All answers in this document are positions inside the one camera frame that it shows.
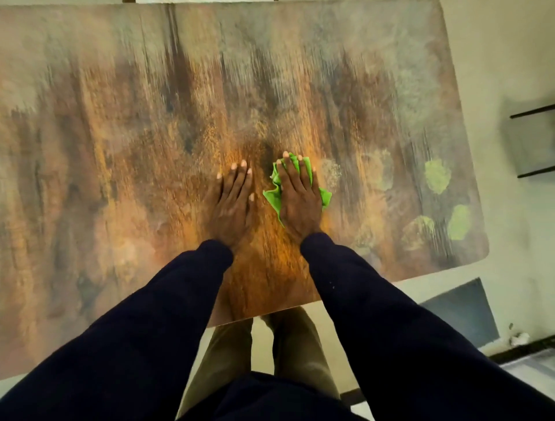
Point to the person's left hand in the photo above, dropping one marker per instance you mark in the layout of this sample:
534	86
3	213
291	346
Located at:
230	217

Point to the person's right hand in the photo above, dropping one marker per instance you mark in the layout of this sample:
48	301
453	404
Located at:
300	212

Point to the person's right little finger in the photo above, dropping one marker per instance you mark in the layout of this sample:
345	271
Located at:
315	181

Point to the person's left middle finger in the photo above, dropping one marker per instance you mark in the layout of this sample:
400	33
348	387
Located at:
239	181

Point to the person's right middle finger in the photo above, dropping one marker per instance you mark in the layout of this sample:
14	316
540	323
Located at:
293	172

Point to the person's left little finger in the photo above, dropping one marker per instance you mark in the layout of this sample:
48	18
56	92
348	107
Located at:
220	188

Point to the person's left thumb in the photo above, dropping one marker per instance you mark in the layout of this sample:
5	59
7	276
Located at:
251	206

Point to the green cleaning cloth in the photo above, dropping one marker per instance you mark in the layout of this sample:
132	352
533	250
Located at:
273	195

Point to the person's right forearm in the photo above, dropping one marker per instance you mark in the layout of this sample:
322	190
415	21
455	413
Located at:
403	342

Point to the person's left forearm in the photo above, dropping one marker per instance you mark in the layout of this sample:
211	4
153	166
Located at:
143	329

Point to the person's right leg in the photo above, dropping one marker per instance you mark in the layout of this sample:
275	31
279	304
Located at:
299	347

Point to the person's leg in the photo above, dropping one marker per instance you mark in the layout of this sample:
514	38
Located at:
221	360
299	347

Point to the person's left leg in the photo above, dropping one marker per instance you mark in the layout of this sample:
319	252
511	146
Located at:
221	360

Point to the person's dark shirt torso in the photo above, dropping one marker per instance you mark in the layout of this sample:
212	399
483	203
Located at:
269	401

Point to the dark grey floor mat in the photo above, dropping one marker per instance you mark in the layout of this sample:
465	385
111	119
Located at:
466	312

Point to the white crumpled paper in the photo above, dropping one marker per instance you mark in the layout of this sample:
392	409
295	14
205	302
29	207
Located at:
520	339

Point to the black floor strip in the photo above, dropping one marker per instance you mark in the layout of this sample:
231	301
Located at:
524	349

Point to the black metal frame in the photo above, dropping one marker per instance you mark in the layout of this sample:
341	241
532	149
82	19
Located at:
533	110

